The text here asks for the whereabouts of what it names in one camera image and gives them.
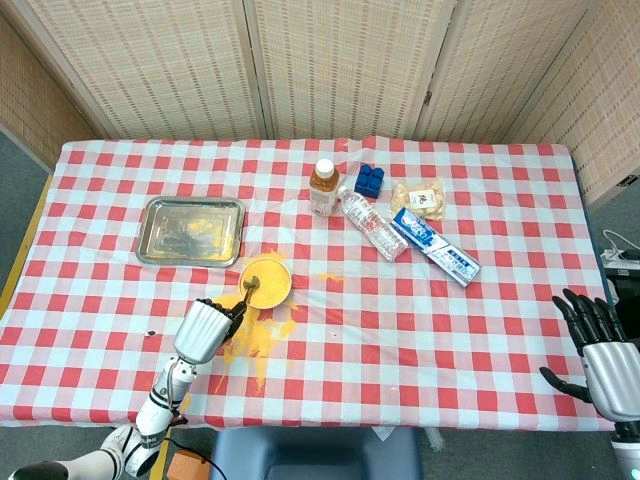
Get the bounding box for orange box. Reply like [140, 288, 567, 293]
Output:
[166, 448, 214, 480]

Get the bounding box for dark blue chair seat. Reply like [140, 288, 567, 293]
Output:
[209, 427, 424, 480]

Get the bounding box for off-white bowl of yellow powder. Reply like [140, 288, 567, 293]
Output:
[237, 258, 294, 311]

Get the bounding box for spilled yellow powder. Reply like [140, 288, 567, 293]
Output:
[182, 248, 346, 414]

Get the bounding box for clear snack packet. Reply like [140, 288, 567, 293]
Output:
[390, 178, 446, 222]

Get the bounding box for black device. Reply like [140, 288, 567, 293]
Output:
[604, 267, 640, 306]

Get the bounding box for silver metal tray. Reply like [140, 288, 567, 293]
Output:
[134, 196, 247, 269]

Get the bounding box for black cable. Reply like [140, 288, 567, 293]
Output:
[164, 434, 224, 480]

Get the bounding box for blue white toothpaste box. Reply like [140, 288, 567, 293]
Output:
[389, 206, 482, 289]

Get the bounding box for black metal spoon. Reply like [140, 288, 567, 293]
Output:
[238, 274, 261, 307]

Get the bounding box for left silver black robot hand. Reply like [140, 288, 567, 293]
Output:
[172, 298, 249, 364]

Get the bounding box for blue toy building block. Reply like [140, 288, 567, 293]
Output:
[353, 163, 386, 201]

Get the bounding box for red white checkered tablecloth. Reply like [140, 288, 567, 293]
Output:
[0, 135, 619, 432]

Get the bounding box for beige bamboo folding screen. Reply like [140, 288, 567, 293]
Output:
[0, 0, 640, 206]

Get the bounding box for white power strip with cable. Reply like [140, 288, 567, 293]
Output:
[599, 228, 640, 266]

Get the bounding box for clear plastic water bottle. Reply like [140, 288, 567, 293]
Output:
[337, 185, 410, 262]

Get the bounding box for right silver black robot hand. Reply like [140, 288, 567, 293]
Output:
[538, 288, 640, 421]

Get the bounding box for amber tea bottle white cap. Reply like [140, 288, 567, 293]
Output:
[308, 158, 340, 218]

